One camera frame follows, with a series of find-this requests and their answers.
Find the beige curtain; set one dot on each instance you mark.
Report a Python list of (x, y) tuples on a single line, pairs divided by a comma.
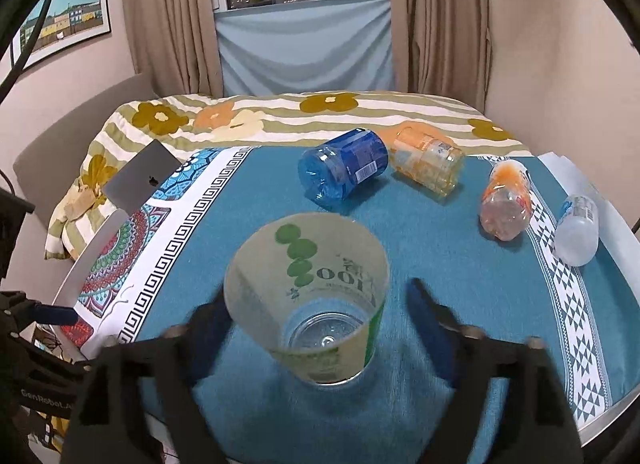
[(440, 19), (170, 19)]

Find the striped floral blanket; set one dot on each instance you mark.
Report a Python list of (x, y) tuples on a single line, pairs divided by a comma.
[(280, 119)]

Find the translucent cup with green dots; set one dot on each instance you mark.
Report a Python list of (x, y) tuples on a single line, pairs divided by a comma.
[(305, 264)]

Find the blue patterned tablecloth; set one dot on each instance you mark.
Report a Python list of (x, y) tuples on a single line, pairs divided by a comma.
[(440, 254)]

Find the clear bottle with orange label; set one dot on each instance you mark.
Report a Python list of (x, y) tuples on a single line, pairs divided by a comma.
[(505, 204)]

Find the light blue cloth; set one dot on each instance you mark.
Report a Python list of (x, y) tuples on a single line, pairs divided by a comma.
[(305, 49)]

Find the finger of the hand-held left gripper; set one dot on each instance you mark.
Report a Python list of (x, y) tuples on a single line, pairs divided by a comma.
[(55, 314)]

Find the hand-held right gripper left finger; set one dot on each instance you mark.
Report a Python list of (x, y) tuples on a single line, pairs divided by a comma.
[(212, 339)]

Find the framed wall picture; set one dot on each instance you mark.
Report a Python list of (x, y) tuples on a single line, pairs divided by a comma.
[(65, 14)]

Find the grey laptop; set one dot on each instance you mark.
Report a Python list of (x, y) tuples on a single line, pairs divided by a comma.
[(137, 179)]

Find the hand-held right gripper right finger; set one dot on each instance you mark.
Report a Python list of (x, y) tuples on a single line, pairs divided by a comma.
[(430, 334)]

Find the blue plastic jar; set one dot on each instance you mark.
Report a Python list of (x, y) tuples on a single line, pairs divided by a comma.
[(345, 164)]

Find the clear bottle with white label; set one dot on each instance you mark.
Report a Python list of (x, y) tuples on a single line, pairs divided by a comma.
[(577, 229)]

